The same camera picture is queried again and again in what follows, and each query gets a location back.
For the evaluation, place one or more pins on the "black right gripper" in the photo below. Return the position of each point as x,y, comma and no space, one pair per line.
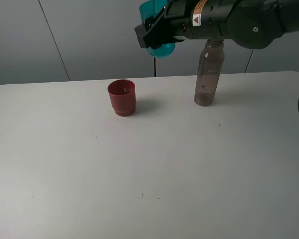
179,21

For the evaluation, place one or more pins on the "teal translucent plastic cup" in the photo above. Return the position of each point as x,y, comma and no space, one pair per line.
151,13

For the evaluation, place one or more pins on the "smoky translucent water bottle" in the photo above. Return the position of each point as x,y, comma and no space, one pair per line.
209,69

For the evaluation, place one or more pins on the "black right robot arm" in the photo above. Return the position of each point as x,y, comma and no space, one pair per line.
252,24

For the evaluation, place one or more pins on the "red plastic cup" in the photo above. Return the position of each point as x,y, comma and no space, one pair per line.
123,97

